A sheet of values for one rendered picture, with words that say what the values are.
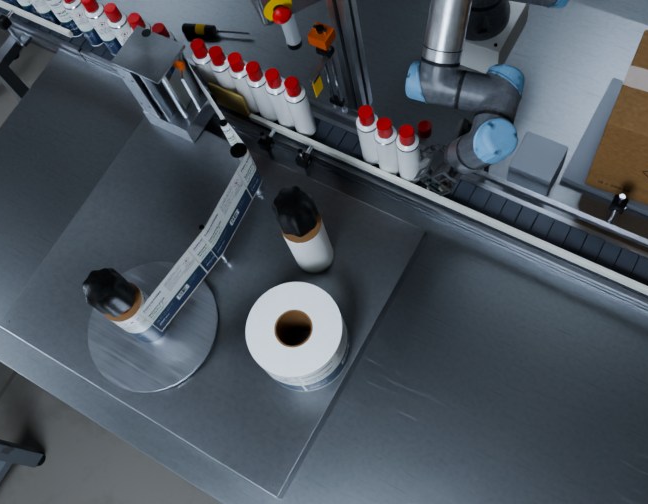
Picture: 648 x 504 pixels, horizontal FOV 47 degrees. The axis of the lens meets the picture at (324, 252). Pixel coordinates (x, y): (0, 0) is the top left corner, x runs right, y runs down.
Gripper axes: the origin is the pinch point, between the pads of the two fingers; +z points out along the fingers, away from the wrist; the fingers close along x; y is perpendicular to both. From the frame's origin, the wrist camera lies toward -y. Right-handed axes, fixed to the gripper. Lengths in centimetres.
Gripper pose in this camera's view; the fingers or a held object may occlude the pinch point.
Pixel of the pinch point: (425, 169)
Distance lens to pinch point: 174.1
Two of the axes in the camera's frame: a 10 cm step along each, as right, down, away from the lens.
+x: 8.2, 5.4, 1.9
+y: -5.0, 8.3, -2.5
